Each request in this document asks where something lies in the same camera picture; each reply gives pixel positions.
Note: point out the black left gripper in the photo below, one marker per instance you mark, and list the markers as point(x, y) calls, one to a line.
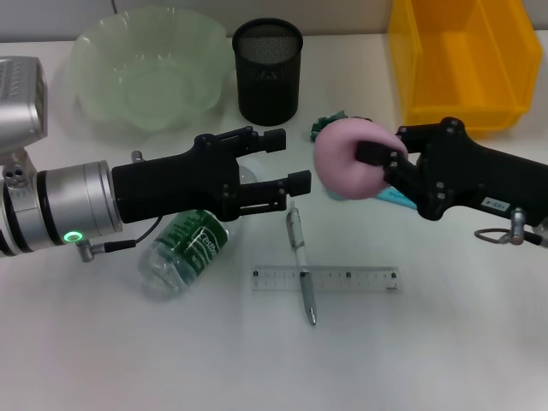
point(171, 188)

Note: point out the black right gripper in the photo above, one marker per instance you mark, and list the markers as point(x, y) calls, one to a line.
point(479, 180)

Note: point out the light blue scissors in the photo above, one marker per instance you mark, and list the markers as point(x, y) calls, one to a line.
point(396, 198)

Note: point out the pink peach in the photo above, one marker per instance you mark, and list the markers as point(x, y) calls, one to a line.
point(342, 171)

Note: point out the green plastic wrapper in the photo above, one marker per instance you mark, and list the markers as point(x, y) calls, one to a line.
point(325, 124)

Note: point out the clear green-label water bottle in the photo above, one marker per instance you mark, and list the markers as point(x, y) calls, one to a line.
point(188, 257)

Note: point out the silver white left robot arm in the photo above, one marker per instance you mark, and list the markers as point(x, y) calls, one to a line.
point(64, 205)

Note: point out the black mesh pen holder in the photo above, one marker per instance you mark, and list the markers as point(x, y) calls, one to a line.
point(267, 85)

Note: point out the silver white ballpoint pen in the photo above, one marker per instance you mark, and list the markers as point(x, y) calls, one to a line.
point(299, 252)

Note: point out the transparent plastic ruler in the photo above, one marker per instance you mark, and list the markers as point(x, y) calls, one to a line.
point(355, 279)

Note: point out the translucent green fruit bowl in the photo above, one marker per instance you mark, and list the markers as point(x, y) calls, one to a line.
point(150, 73)

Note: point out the yellow plastic storage bin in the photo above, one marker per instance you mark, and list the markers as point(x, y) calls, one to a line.
point(462, 64)

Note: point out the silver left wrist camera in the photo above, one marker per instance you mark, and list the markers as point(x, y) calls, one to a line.
point(19, 103)

